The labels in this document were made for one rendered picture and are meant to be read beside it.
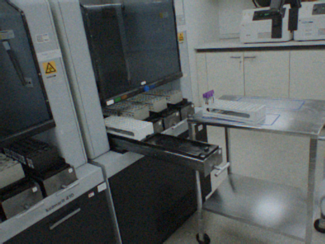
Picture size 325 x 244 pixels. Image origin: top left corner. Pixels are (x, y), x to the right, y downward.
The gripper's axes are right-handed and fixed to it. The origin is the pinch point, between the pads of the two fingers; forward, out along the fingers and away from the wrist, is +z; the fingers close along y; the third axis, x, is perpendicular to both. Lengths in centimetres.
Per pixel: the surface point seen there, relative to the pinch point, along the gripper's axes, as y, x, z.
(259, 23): 215, 104, 28
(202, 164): -21, 20, 44
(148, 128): -13, 55, 41
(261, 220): 16, 13, 97
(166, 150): -20, 39, 44
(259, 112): 19.1, 16.4, 38.5
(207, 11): 249, 190, 15
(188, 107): 31, 66, 49
